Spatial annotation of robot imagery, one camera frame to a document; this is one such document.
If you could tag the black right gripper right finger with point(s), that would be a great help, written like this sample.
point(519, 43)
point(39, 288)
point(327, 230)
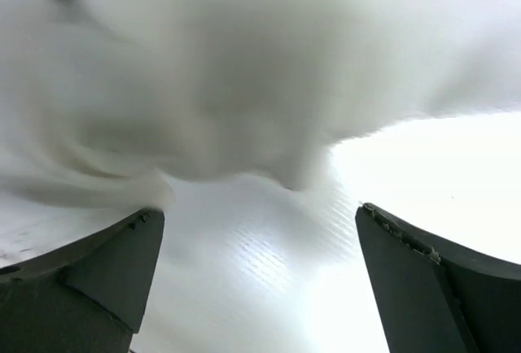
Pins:
point(434, 295)

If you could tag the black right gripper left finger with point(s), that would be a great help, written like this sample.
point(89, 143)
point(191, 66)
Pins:
point(87, 296)

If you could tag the white pillow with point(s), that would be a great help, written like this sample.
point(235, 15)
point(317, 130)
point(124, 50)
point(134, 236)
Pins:
point(103, 100)

